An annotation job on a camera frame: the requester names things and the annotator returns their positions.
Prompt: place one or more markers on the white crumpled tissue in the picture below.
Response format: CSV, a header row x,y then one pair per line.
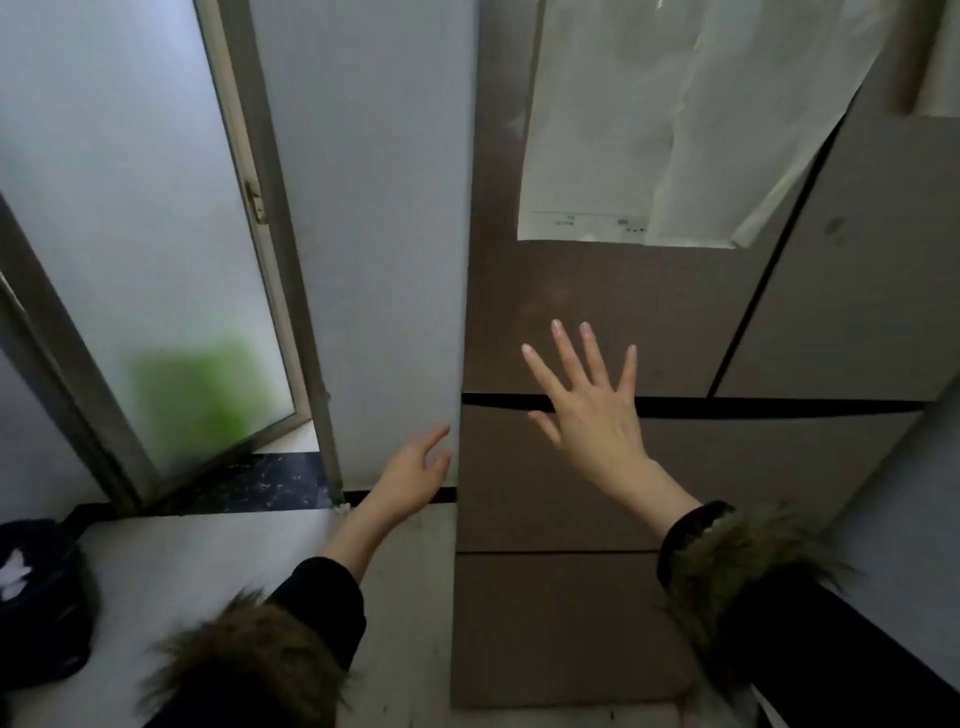
x,y
11,577

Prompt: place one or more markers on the brown refrigerator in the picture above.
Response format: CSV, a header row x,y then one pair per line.
x,y
600,300

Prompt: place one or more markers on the black trash bin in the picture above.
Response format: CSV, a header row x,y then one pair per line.
x,y
52,622

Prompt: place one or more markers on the green object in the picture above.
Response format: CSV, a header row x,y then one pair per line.
x,y
202,401

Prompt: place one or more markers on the person's right hand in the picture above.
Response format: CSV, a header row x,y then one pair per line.
x,y
596,427

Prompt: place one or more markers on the person's left hand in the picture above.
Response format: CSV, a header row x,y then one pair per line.
x,y
405,480

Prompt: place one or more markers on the person's right forearm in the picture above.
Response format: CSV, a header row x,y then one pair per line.
x,y
652,495

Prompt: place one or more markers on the metal door latch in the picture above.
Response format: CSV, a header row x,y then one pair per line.
x,y
256,202

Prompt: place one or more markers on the white paper sheet folded corner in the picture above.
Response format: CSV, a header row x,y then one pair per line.
x,y
750,112

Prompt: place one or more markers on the person's left forearm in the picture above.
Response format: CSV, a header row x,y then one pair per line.
x,y
345,547

